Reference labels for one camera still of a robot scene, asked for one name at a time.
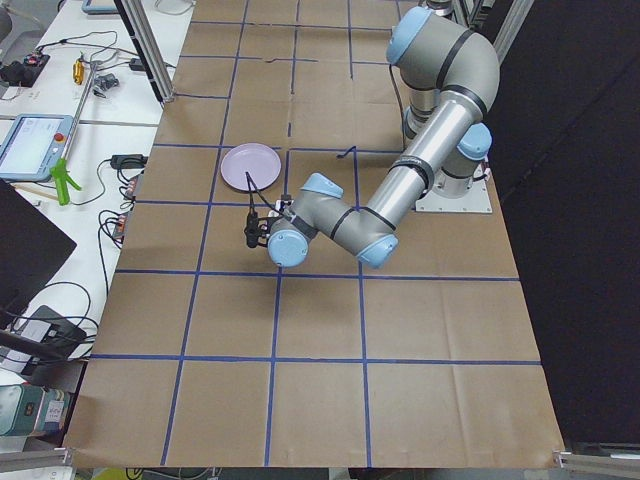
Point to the white faceted mug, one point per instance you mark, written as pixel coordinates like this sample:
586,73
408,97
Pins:
281,207

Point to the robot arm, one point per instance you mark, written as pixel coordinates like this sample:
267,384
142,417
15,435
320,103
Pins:
431,52

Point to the lilac round plate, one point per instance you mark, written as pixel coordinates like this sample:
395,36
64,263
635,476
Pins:
250,166

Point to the brown paper table cover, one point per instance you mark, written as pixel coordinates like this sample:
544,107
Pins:
208,354

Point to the black power adapter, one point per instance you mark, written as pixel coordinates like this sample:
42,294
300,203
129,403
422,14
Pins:
128,161

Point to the black monitor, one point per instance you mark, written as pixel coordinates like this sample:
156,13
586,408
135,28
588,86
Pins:
33,249

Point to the yellow black hand tool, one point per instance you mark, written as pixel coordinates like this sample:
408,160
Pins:
78,70

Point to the teach pendant tablet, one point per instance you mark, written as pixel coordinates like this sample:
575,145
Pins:
33,145

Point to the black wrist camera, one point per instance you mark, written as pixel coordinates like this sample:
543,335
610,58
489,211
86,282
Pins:
257,230

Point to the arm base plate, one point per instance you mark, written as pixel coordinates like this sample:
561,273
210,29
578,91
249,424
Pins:
459,196

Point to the green handled reacher stick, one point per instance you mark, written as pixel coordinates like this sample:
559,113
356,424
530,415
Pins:
59,172

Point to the aluminium frame post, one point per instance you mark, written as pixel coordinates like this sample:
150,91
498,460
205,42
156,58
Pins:
140,32

